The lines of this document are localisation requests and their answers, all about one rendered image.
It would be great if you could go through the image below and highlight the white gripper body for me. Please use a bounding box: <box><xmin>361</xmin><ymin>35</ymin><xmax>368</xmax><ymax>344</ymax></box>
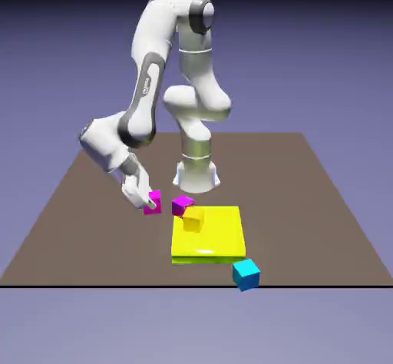
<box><xmin>121</xmin><ymin>167</ymin><xmax>152</xmax><ymax>210</ymax></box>

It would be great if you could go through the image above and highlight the small magenta cube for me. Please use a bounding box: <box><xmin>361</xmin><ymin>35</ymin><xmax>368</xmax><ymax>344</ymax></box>
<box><xmin>143</xmin><ymin>189</ymin><xmax>163</xmax><ymax>217</ymax></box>

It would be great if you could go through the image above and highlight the small purple cube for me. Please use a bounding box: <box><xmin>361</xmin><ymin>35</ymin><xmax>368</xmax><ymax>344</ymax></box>
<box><xmin>170</xmin><ymin>194</ymin><xmax>196</xmax><ymax>218</ymax></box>

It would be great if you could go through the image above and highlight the small yellow cube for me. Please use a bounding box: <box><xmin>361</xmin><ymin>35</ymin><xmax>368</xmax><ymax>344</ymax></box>
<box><xmin>182</xmin><ymin>207</ymin><xmax>206</xmax><ymax>233</ymax></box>

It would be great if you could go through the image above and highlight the small cyan cube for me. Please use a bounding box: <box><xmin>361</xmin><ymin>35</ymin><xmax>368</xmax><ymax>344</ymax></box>
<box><xmin>231</xmin><ymin>258</ymin><xmax>261</xmax><ymax>293</ymax></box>

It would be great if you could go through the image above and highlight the large yellow box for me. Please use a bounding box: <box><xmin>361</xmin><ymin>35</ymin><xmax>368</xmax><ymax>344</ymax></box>
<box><xmin>170</xmin><ymin>205</ymin><xmax>247</xmax><ymax>266</ymax></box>

